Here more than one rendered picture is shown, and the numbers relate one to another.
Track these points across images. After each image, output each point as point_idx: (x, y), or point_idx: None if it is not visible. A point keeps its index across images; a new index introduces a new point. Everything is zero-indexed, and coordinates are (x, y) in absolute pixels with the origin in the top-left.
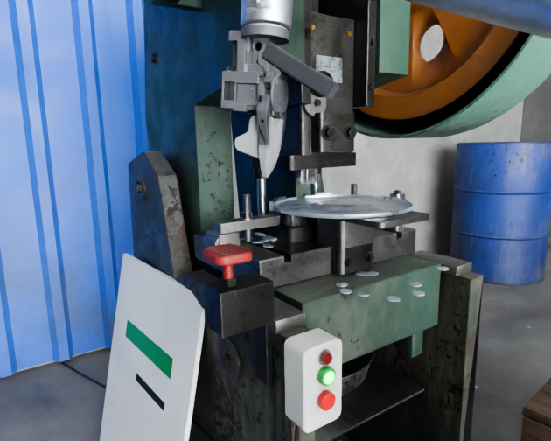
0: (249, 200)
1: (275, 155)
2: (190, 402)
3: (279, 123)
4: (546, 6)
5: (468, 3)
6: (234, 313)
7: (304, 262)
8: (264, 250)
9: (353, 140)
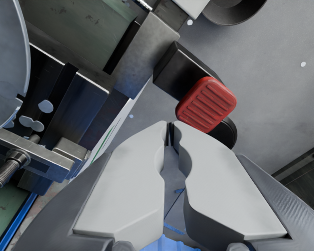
0: (0, 172)
1: (158, 134)
2: (127, 102)
3: (134, 210)
4: None
5: None
6: (211, 71)
7: (49, 47)
8: (66, 103)
9: None
